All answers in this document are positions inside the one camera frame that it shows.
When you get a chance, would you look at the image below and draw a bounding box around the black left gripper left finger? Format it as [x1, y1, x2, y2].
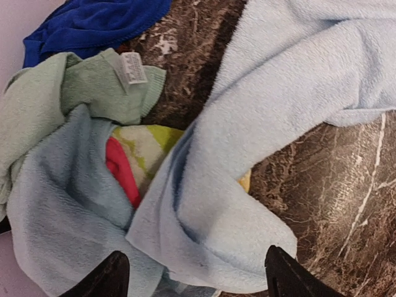
[60, 251, 130, 297]

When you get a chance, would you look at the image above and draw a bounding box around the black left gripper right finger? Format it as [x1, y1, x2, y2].
[265, 245, 340, 297]

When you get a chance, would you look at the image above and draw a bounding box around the light blue towel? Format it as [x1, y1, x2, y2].
[126, 1, 395, 293]

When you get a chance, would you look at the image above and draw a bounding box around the blue grey towel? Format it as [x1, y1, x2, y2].
[6, 103, 217, 297]

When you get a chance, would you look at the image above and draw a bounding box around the yellow patterned towel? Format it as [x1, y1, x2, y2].
[105, 123, 252, 210]

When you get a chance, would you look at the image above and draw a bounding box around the pale green towel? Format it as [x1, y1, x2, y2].
[1, 48, 166, 218]

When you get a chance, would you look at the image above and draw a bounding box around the royal blue towel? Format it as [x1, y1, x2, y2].
[23, 0, 171, 68]

